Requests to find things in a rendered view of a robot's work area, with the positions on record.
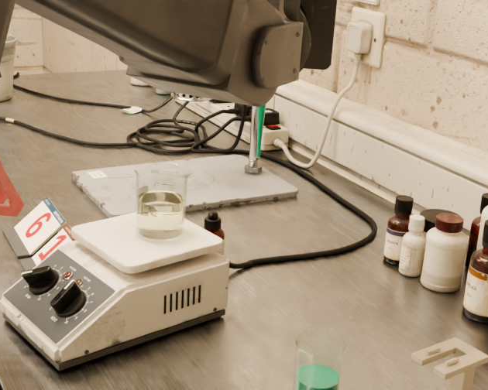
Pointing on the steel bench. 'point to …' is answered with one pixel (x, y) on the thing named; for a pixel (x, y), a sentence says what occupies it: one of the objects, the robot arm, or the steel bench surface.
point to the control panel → (40, 306)
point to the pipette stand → (464, 381)
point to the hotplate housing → (132, 306)
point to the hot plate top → (202, 239)
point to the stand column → (253, 147)
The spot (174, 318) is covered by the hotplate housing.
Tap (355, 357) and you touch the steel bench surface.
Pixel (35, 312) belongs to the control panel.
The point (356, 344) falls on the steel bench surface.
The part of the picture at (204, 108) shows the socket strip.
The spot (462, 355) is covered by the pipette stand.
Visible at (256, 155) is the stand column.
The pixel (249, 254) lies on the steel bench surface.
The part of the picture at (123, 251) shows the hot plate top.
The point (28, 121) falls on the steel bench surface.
